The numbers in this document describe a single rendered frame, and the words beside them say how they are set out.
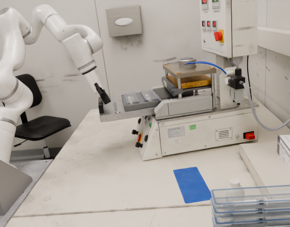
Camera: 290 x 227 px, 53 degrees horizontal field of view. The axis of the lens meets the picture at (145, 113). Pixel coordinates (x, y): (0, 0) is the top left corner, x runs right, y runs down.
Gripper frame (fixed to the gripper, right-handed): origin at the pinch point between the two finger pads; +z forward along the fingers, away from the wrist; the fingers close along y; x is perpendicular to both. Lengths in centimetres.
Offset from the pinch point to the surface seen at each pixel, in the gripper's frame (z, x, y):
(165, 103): 9.7, 22.5, 16.4
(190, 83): 9.2, 36.6, 10.3
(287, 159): 38, 50, 48
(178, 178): 32.6, 13.2, 35.3
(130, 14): -24, 41, -141
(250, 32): -1, 66, 16
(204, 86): 13.3, 42.1, 10.1
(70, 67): -5, -33, -167
